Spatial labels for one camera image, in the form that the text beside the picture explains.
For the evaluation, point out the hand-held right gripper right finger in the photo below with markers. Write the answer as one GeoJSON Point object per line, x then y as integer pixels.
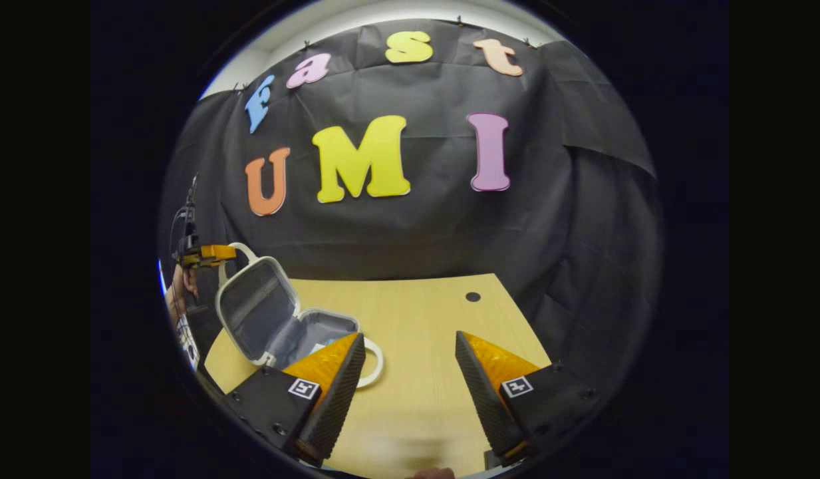
{"type": "Point", "coordinates": [483, 399]}

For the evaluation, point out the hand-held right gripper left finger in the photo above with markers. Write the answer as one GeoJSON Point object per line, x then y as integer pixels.
{"type": "Point", "coordinates": [336, 399]}

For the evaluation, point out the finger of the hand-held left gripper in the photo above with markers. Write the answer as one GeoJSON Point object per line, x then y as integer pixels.
{"type": "Point", "coordinates": [217, 255]}

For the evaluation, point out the white suitcase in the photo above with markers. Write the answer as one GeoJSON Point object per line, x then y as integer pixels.
{"type": "Point", "coordinates": [257, 313]}

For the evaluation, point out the black table grommet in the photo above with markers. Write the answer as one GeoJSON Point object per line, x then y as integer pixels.
{"type": "Point", "coordinates": [473, 297]}

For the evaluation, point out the black backdrop cloth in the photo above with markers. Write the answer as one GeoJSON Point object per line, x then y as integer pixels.
{"type": "Point", "coordinates": [449, 233]}

